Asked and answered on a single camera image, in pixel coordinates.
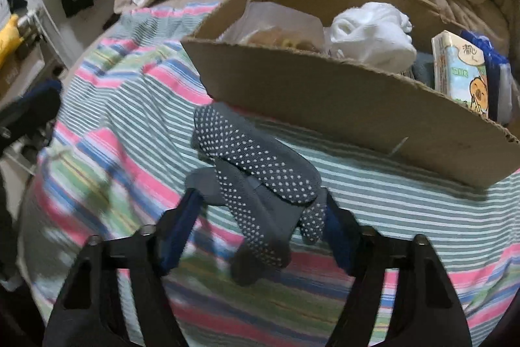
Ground white and grey glove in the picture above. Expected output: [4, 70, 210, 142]
[412, 52, 437, 89]

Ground striped bed sheet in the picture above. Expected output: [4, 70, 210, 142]
[30, 1, 520, 347]

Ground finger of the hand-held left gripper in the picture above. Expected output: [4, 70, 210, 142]
[0, 79, 63, 128]
[0, 119, 55, 157]

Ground yellow cloth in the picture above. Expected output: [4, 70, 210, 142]
[0, 14, 31, 65]

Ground white sock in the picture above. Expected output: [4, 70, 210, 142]
[324, 1, 418, 73]

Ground cardboard box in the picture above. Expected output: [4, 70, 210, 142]
[180, 0, 520, 189]

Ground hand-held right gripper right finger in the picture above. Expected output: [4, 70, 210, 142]
[323, 190, 474, 347]

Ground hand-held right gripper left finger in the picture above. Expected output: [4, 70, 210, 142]
[43, 188, 204, 347]

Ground green cartoon tissue pack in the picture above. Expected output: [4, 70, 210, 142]
[431, 30, 490, 120]

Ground clear snack bag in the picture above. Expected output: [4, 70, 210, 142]
[219, 1, 330, 54]

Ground blue and white packet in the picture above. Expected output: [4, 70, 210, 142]
[461, 29, 513, 124]

